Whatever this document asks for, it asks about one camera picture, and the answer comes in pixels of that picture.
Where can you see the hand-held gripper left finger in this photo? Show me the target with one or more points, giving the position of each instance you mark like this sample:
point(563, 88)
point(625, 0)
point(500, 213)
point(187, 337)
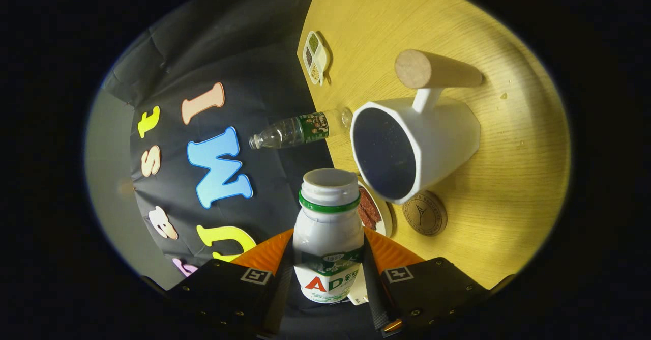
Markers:
point(284, 279)

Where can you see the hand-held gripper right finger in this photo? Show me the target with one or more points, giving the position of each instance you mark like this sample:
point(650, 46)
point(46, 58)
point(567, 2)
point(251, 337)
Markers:
point(374, 294)

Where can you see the round cork coaster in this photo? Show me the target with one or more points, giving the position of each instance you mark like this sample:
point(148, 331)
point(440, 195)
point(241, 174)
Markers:
point(424, 215)

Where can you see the clear plastic water bottle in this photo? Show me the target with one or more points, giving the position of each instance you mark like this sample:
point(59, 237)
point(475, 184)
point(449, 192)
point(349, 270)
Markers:
point(290, 132)

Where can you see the red dried meat slice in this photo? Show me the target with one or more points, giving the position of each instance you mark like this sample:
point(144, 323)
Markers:
point(370, 203)
point(366, 220)

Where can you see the white round plate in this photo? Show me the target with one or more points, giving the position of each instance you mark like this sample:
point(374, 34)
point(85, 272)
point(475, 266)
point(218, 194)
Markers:
point(386, 218)

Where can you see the wooden table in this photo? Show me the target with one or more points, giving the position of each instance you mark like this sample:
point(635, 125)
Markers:
point(508, 202)

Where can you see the white divided dish with grains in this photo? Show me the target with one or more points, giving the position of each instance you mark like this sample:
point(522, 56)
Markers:
point(319, 60)

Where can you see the black backdrop cloth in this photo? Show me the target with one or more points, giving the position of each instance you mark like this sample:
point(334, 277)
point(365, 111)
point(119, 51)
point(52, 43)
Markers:
point(244, 50)

